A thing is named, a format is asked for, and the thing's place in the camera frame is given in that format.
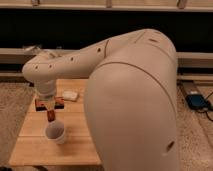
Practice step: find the orange black gripper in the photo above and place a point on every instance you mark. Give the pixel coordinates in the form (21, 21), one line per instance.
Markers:
(49, 104)

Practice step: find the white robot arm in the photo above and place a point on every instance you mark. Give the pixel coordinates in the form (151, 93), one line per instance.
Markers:
(130, 99)

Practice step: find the white sponge block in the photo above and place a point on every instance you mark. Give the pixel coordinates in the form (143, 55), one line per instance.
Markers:
(70, 95)

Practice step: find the wooden table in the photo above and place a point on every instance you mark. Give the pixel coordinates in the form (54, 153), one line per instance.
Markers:
(32, 148)

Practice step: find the blue power adapter box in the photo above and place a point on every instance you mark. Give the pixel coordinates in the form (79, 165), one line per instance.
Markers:
(196, 101)

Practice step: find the long wooden bench rail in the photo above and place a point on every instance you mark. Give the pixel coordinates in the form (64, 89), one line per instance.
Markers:
(185, 59)

